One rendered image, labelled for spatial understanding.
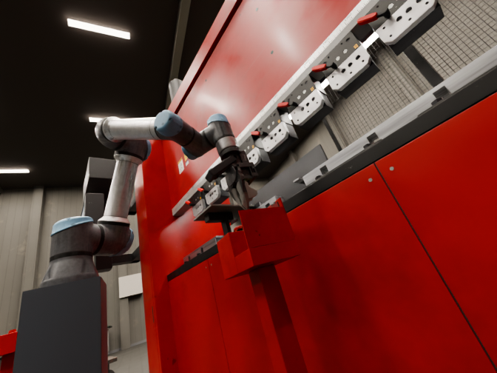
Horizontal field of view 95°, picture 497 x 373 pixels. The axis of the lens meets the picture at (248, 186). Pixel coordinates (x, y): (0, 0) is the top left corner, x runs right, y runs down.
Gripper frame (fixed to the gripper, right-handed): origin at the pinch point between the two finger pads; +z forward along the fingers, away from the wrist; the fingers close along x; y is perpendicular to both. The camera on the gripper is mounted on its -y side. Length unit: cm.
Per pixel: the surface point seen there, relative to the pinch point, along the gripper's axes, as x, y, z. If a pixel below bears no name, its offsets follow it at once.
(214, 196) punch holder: 65, 24, -33
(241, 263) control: 1.2, -6.4, 15.2
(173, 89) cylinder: 102, 36, -172
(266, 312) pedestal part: 3.9, -2.5, 29.0
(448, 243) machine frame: -31.3, 26.9, 28.1
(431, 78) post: -34, 123, -43
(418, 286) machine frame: -21.4, 24.4, 35.0
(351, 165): -21.2, 27.3, 0.6
